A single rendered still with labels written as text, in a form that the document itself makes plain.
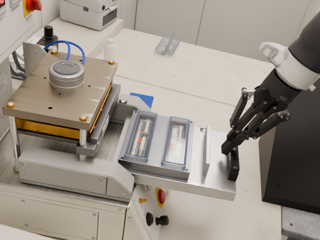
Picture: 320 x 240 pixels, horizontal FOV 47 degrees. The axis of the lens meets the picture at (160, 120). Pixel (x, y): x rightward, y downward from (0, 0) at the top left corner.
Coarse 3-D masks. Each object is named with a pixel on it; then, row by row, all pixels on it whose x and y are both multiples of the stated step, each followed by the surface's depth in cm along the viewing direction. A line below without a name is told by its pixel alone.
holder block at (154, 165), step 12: (132, 120) 96; (168, 120) 98; (156, 132) 94; (192, 132) 96; (156, 144) 90; (120, 156) 85; (156, 156) 86; (132, 168) 85; (144, 168) 85; (156, 168) 84; (168, 168) 84
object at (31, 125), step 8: (104, 104) 91; (24, 120) 80; (32, 120) 81; (96, 120) 84; (24, 128) 82; (32, 128) 81; (40, 128) 81; (48, 128) 81; (56, 128) 81; (64, 128) 80; (72, 128) 80; (40, 136) 82; (48, 136) 82; (56, 136) 82; (64, 136) 82; (72, 136) 81; (88, 136) 81
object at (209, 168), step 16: (208, 128) 96; (192, 144) 96; (208, 144) 90; (112, 160) 87; (192, 160) 91; (208, 160) 86; (224, 160) 92; (144, 176) 85; (160, 176) 85; (192, 176) 86; (208, 176) 87; (224, 176) 88; (192, 192) 86; (208, 192) 85; (224, 192) 85
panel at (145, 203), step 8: (136, 184) 88; (136, 192) 87; (144, 192) 92; (152, 192) 98; (136, 200) 86; (144, 200) 88; (152, 200) 97; (136, 208) 85; (144, 208) 90; (152, 208) 96; (160, 208) 103; (144, 216) 90; (144, 224) 89; (152, 224) 94; (152, 232) 93
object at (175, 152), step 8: (176, 120) 97; (184, 120) 98; (168, 128) 94; (176, 128) 95; (184, 128) 95; (168, 136) 92; (176, 136) 92; (184, 136) 92; (168, 144) 89; (176, 144) 90; (184, 144) 90; (168, 152) 87; (176, 152) 87; (184, 152) 88; (168, 160) 85; (176, 160) 85; (184, 160) 85
